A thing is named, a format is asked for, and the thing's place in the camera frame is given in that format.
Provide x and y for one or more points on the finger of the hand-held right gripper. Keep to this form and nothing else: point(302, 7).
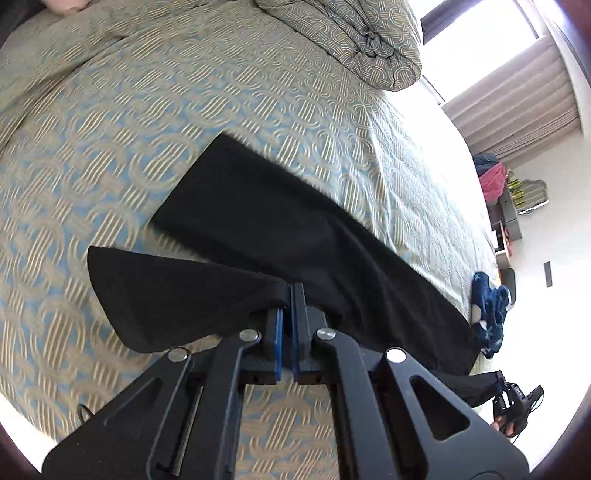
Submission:
point(501, 381)

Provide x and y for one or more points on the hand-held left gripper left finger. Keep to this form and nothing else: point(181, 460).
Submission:
point(278, 341)

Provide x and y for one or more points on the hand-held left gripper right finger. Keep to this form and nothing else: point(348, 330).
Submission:
point(296, 360)

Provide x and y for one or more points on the black pants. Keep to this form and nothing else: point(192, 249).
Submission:
point(277, 221)

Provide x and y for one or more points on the person's right hand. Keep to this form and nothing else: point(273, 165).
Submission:
point(502, 423)

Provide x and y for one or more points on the blue patterned garment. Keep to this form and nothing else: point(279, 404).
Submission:
point(489, 309)

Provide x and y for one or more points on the grey side cabinet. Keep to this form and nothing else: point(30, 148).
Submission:
point(508, 217)

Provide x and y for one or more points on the pink clothes pile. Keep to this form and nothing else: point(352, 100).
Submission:
point(491, 182)

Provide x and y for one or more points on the bed with patterned bedspread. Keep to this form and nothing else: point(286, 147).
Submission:
point(115, 138)

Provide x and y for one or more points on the beige curtain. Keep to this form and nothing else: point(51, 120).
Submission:
point(517, 101)

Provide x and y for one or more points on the folded patterned quilt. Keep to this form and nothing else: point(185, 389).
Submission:
point(351, 37)

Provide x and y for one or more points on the window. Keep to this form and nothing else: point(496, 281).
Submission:
point(480, 37)

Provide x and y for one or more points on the pink pillow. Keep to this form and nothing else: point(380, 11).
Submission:
point(67, 5)

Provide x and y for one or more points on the dark wall outlet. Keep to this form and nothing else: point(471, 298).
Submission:
point(548, 274)

